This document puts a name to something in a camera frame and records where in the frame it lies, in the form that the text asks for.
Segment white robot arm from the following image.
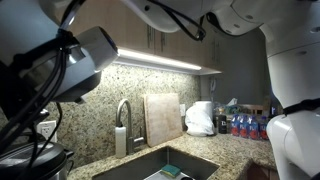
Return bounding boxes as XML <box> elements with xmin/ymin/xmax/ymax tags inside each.
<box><xmin>0</xmin><ymin>0</ymin><xmax>320</xmax><ymax>180</ymax></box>

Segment pack of water bottles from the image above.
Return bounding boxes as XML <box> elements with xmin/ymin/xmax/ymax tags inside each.
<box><xmin>230</xmin><ymin>114</ymin><xmax>268</xmax><ymax>140</ymax></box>

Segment tissue box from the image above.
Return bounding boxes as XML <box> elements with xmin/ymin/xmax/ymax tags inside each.
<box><xmin>214</xmin><ymin>98</ymin><xmax>242</xmax><ymax>115</ymax></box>

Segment white soap dispenser bottle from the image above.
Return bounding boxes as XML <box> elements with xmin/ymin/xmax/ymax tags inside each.
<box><xmin>115</xmin><ymin>127</ymin><xmax>126</xmax><ymax>158</ymax></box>

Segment dark jar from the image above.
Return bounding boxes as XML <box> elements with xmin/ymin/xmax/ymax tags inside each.
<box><xmin>217</xmin><ymin>115</ymin><xmax>227</xmax><ymax>134</ymax></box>

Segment green sponge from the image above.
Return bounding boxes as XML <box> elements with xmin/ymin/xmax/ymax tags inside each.
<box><xmin>161</xmin><ymin>164</ymin><xmax>181</xmax><ymax>178</ymax></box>

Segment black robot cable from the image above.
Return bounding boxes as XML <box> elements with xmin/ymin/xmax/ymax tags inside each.
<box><xmin>0</xmin><ymin>0</ymin><xmax>208</xmax><ymax>180</ymax></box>

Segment white plastic bag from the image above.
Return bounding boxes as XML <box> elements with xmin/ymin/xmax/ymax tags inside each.
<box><xmin>185</xmin><ymin>105</ymin><xmax>214</xmax><ymax>137</ymax></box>

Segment stainless steel sink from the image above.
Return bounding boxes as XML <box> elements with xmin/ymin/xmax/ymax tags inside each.
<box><xmin>92</xmin><ymin>146</ymin><xmax>219</xmax><ymax>180</ymax></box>

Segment under-cabinet light strip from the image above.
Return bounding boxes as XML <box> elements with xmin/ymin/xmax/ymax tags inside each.
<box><xmin>113</xmin><ymin>47</ymin><xmax>203</xmax><ymax>72</ymax></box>

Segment wooden upper cabinets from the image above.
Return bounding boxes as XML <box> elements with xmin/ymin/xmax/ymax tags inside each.
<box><xmin>69</xmin><ymin>0</ymin><xmax>223</xmax><ymax>75</ymax></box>

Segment white wall outlet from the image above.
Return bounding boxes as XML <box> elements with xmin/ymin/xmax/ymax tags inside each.
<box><xmin>37</xmin><ymin>121</ymin><xmax>56</xmax><ymax>140</ymax></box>

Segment curved steel faucet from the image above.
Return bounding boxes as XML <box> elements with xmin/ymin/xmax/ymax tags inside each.
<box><xmin>115</xmin><ymin>99</ymin><xmax>144</xmax><ymax>155</ymax></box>

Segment wooden cutting board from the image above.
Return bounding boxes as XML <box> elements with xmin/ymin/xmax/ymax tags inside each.
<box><xmin>144</xmin><ymin>93</ymin><xmax>183</xmax><ymax>147</ymax></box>

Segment paper towel roll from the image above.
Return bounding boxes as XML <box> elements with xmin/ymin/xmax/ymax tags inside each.
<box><xmin>194</xmin><ymin>101</ymin><xmax>213</xmax><ymax>125</ymax></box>

